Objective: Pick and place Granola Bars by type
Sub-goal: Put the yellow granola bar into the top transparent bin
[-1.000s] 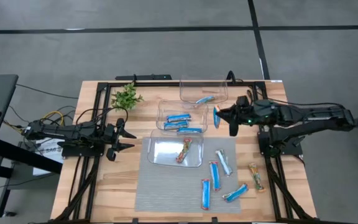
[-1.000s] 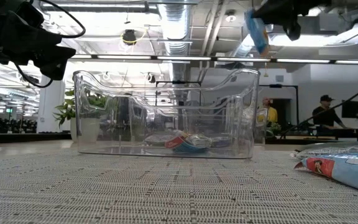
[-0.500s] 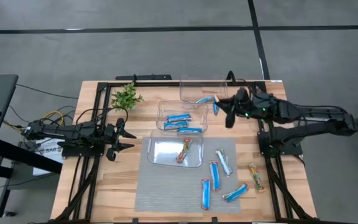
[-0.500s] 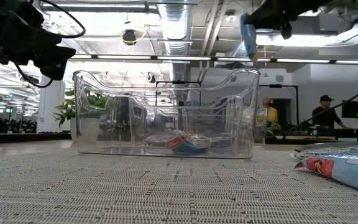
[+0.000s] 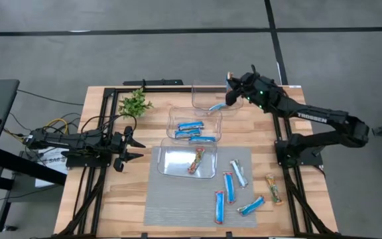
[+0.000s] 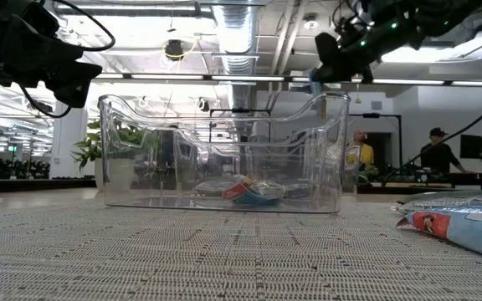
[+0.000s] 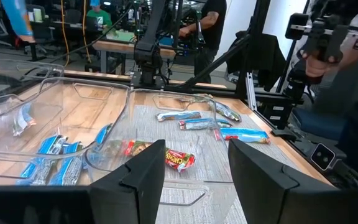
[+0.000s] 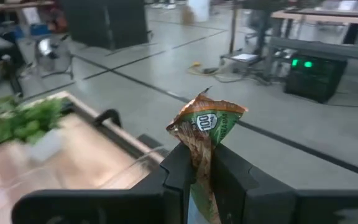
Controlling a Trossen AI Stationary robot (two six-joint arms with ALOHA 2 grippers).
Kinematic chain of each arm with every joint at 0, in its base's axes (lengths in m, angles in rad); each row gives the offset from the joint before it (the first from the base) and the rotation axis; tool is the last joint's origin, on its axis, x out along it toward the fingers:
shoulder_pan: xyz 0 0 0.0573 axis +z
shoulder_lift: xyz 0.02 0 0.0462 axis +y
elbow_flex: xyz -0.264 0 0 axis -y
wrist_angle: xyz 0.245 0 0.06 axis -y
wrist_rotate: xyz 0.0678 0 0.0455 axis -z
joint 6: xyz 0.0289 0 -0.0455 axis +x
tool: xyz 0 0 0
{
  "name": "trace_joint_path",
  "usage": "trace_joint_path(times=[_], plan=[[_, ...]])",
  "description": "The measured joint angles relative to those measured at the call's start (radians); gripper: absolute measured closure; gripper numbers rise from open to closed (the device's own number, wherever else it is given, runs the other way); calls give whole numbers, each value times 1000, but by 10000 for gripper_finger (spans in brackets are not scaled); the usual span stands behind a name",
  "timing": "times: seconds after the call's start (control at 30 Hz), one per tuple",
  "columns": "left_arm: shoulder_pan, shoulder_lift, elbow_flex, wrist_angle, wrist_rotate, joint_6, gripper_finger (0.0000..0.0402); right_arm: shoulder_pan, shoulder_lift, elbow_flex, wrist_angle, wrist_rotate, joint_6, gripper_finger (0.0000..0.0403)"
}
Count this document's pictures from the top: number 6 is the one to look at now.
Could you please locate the overhead LED light strip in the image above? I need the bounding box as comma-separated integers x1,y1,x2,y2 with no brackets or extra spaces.
94,73,482,88

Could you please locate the red granola bar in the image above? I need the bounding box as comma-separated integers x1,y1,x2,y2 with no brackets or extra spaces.
221,177,287,207

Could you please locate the white column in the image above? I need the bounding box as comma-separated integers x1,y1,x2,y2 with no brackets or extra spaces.
49,99,88,180

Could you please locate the grey woven placemat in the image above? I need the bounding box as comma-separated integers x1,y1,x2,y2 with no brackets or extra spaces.
0,200,482,301

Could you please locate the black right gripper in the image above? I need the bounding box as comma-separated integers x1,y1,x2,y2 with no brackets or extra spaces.
314,0,424,84

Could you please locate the black monitor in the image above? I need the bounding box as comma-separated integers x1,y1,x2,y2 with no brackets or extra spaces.
459,134,482,161

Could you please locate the black overhead camera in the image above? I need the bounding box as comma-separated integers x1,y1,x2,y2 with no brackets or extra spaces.
164,38,186,60

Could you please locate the clear plastic bin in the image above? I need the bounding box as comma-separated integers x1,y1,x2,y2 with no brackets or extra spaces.
173,125,362,196
97,91,351,215

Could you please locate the green plant in white pot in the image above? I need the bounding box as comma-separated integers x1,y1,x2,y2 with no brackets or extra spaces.
71,119,150,193

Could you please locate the black door frame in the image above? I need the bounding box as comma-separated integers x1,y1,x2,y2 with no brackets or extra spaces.
348,111,403,175

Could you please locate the person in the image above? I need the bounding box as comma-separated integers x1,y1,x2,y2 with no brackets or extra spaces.
419,127,470,175
351,129,375,166

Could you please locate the ribbed silver ventilation duct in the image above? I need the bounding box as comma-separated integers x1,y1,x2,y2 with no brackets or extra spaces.
211,0,264,110

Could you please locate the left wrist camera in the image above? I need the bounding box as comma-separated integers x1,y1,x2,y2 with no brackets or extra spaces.
14,3,61,41

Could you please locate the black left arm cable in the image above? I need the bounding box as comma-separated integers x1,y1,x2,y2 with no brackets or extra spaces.
18,0,116,119

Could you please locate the black workbench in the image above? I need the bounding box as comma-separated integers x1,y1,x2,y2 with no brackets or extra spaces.
357,171,482,192

